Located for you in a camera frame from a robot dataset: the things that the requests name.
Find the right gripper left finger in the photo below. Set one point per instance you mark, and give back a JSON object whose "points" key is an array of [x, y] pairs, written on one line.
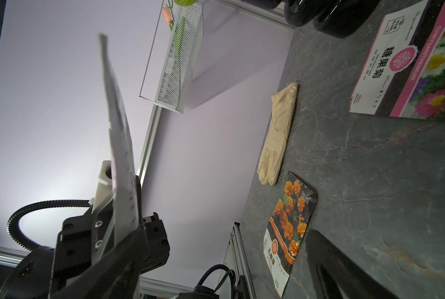
{"points": [[116, 275]]}

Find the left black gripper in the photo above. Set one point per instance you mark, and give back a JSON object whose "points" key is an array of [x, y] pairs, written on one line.
{"points": [[84, 240]]}

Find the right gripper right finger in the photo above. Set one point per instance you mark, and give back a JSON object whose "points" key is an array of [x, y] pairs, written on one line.
{"points": [[333, 273]]}

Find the purple flower seed packet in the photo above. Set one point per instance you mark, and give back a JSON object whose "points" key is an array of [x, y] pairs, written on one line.
{"points": [[125, 202]]}

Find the orange marigold seed packet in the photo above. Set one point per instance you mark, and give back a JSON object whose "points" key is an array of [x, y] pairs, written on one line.
{"points": [[286, 229]]}

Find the pink chrysanthemum seed packet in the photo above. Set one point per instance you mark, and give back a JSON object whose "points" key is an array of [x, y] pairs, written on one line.
{"points": [[404, 74]]}

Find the beige work glove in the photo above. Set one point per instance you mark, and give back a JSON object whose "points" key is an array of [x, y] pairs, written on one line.
{"points": [[283, 105]]}

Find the pink artificial tulip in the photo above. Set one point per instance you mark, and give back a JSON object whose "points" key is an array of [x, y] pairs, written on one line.
{"points": [[167, 9]]}

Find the green potted plant black pot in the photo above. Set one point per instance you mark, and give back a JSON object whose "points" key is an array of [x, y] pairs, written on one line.
{"points": [[337, 18]]}

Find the aluminium front rail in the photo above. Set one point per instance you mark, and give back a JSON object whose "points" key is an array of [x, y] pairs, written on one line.
{"points": [[236, 260]]}

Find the white mesh wall basket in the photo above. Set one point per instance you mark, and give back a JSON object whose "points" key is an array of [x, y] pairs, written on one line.
{"points": [[172, 58]]}

